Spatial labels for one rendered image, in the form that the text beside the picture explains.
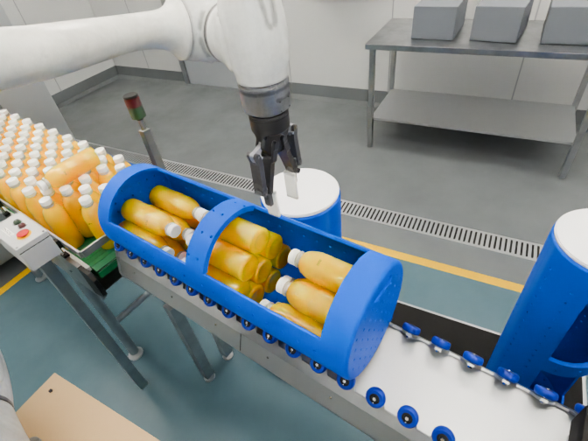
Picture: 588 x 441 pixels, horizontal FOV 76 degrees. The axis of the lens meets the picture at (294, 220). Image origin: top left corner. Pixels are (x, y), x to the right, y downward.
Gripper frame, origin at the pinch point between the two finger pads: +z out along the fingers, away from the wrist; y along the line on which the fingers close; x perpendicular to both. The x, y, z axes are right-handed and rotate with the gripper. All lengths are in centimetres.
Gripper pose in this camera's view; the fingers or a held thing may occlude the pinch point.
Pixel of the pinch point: (282, 195)
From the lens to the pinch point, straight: 82.4
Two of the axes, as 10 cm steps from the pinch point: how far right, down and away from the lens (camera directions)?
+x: -8.1, -3.2, 4.9
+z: 1.1, 7.4, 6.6
